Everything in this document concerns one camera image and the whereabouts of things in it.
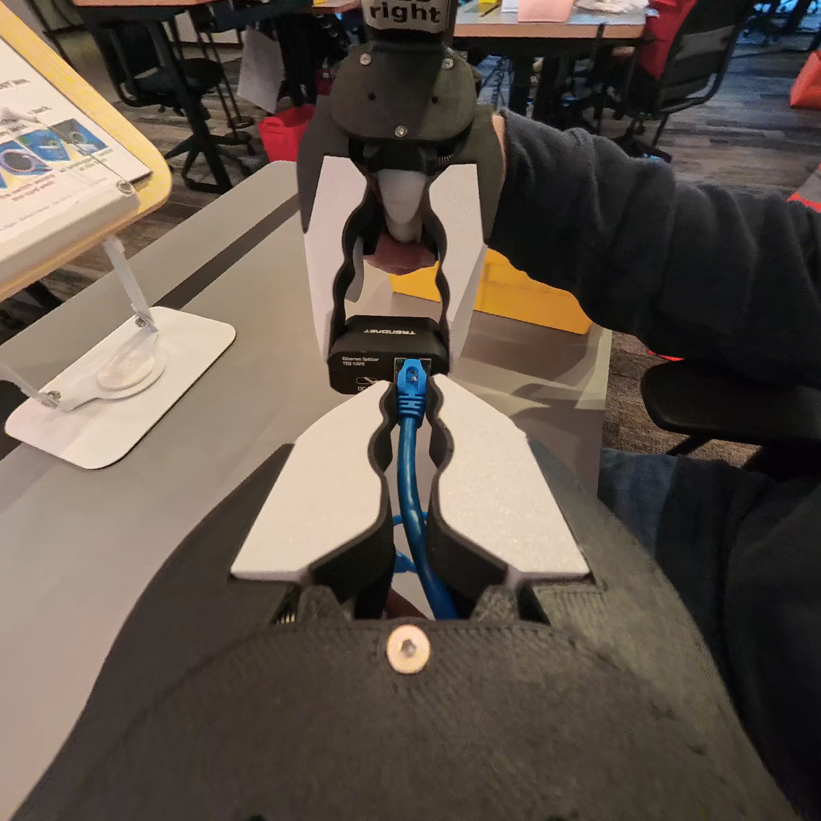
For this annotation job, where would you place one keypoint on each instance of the wooden desk with black legs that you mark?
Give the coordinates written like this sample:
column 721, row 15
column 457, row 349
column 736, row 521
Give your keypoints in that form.
column 551, row 29

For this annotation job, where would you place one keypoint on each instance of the red storage bin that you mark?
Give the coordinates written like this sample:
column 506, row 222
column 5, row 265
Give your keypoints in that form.
column 285, row 138

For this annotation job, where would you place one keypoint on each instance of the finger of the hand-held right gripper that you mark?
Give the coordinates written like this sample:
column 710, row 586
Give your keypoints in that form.
column 327, row 244
column 465, row 244

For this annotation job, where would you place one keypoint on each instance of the person's dark jacket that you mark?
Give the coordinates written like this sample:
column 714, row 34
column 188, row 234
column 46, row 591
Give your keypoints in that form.
column 769, row 609

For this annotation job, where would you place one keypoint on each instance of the large yellow plastic bin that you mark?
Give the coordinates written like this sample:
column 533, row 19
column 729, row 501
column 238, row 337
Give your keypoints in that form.
column 526, row 301

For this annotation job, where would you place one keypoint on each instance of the black ethernet splitter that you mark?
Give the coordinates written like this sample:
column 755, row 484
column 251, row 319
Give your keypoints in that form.
column 372, row 349

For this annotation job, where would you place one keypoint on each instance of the person's right hand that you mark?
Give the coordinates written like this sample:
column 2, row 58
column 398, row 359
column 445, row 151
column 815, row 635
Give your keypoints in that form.
column 404, row 256

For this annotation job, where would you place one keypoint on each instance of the person's blue jeans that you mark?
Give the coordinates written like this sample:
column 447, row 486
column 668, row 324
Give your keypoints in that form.
column 641, row 494

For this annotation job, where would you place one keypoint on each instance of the black chair armrest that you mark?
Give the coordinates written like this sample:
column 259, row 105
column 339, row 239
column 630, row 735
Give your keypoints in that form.
column 705, row 401

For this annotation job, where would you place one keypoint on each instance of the orange traffic cone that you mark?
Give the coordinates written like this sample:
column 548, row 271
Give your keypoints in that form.
column 667, row 356
column 809, row 199

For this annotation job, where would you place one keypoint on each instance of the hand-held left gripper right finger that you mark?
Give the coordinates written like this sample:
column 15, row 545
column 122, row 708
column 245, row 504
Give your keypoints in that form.
column 507, row 500

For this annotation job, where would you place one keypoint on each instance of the orange bag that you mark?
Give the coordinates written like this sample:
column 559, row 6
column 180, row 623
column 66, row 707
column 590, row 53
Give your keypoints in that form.
column 808, row 86

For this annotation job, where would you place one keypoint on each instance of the black office chair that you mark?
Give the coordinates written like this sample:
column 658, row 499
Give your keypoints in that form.
column 699, row 58
column 179, row 83

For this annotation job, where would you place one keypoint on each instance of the white hanging paper sheet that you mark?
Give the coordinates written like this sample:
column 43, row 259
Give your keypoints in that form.
column 260, row 70

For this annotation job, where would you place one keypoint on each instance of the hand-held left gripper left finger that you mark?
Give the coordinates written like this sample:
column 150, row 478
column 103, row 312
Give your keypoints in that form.
column 308, row 500

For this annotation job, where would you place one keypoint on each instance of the person's right forearm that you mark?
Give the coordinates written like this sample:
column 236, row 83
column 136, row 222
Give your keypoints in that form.
column 641, row 244

